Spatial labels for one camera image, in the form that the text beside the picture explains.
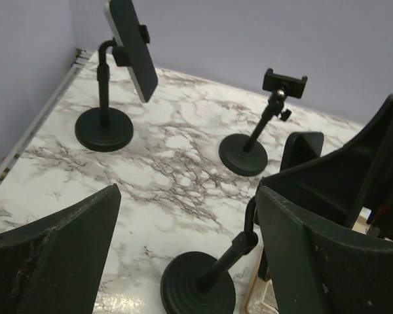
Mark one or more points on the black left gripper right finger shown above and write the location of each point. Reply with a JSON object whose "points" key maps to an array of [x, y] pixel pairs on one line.
{"points": [[318, 266]]}

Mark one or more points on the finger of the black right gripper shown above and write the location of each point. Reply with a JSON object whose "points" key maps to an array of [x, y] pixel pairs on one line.
{"points": [[338, 185]]}

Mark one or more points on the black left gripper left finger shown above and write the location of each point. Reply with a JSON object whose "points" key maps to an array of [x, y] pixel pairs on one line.
{"points": [[55, 264]]}

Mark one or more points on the black left-edge phone stand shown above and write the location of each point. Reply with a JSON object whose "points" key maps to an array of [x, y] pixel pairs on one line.
{"points": [[196, 282]]}

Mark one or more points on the black round-base phone stand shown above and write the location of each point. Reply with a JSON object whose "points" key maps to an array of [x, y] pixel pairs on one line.
{"points": [[243, 154]]}

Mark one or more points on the black corner phone stand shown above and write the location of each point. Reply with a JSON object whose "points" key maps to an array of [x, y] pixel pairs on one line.
{"points": [[105, 129]]}

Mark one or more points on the dark phone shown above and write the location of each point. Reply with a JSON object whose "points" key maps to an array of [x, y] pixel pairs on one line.
{"points": [[133, 38]]}

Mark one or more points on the wooden chessboard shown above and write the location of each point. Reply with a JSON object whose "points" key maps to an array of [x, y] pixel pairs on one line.
{"points": [[259, 296]]}

